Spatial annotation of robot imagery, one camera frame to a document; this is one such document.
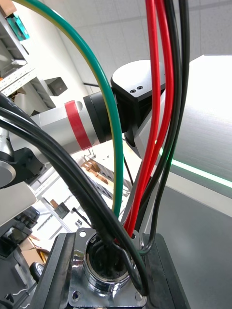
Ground cable bundle with metal plug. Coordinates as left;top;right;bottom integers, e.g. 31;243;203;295
0;0;191;309

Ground pale grey robot torso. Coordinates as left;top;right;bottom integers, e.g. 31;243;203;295
120;55;232;218

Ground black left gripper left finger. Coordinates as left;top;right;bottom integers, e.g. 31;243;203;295
30;233;76;309

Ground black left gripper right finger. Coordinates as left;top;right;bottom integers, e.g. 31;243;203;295
141;233;191;309

